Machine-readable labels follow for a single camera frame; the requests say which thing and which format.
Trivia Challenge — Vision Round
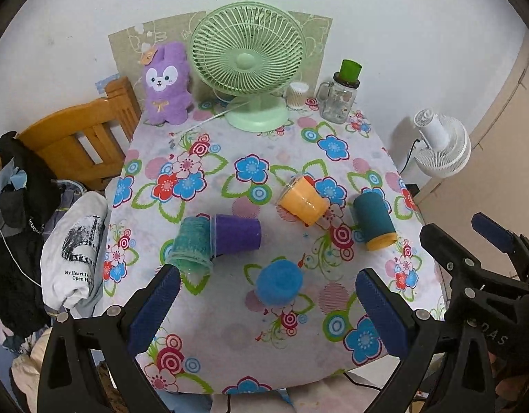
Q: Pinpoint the black garment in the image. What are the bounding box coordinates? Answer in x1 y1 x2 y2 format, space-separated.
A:
0 133 63 336

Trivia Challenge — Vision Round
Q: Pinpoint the green desk fan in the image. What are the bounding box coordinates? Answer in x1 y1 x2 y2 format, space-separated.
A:
191 2 307 131

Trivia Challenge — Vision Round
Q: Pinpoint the black fan cable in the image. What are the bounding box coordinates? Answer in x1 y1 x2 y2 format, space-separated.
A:
398 138 420 175

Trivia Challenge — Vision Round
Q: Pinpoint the cotton swab jar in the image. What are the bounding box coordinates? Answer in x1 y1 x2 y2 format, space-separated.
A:
288 81 309 110

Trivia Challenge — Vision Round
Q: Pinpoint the white floor fan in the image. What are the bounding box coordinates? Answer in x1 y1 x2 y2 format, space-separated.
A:
412 109 472 178

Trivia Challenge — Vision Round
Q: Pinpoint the white printed t-shirt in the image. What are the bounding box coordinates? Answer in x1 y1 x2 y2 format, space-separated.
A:
41 191 109 310

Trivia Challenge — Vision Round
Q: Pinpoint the beige cloth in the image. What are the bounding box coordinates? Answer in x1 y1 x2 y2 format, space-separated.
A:
11 331 54 413

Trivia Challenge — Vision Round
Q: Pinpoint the grey plaid garment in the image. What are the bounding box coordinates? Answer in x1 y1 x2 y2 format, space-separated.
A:
45 181 89 242

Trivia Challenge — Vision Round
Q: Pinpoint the blue cup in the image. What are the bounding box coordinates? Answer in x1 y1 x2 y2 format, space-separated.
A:
255 259 305 306

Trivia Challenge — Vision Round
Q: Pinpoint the glass mug with green lid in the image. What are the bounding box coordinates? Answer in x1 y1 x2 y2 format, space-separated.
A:
317 59 362 123

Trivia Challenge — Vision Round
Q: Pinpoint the white fan cord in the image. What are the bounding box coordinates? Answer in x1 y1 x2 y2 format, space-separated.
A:
170 109 231 136

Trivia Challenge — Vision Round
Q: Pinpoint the teal glitter cup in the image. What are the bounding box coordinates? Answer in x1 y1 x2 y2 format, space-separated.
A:
166 216 214 274

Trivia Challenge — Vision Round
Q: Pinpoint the purple plush toy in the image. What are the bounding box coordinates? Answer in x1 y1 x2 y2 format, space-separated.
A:
141 42 194 125

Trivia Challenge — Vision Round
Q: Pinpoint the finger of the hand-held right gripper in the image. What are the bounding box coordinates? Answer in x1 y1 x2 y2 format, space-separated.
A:
419 223 529 297
471 212 529 282

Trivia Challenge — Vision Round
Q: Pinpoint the dark teal cup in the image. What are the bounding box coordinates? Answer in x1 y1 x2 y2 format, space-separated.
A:
353 192 398 252

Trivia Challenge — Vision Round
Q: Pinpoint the thin white cable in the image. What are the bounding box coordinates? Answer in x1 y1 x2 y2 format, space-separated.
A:
0 206 42 287

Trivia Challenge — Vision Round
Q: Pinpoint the orange cup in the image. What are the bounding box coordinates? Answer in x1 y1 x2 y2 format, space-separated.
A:
276 175 331 227

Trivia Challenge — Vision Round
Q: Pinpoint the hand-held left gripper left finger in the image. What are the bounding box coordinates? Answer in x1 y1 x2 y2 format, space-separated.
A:
37 264 182 413

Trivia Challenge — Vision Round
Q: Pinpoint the wooden chair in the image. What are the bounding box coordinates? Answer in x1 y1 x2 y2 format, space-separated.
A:
0 76 142 191

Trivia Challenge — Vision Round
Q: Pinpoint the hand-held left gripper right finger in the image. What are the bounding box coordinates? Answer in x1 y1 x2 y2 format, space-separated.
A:
356 268 493 413

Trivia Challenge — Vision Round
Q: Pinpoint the purple cup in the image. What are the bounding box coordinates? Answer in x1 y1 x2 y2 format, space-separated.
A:
209 213 262 256

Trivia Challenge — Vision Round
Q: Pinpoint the floral tablecloth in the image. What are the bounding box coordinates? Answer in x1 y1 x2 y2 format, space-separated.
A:
102 95 446 395

